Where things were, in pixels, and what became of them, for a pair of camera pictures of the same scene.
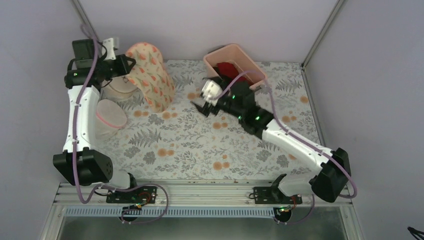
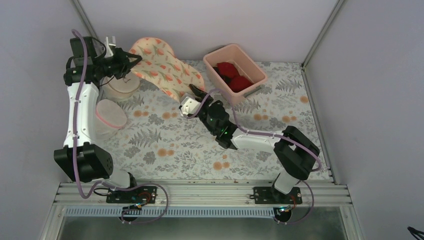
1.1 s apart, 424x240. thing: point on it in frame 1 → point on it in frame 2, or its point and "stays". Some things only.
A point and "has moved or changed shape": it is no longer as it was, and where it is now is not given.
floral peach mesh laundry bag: [153, 80] has moved or changed shape
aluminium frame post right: [322, 35] stays
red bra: [229, 69] stays
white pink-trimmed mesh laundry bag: [110, 118] stays
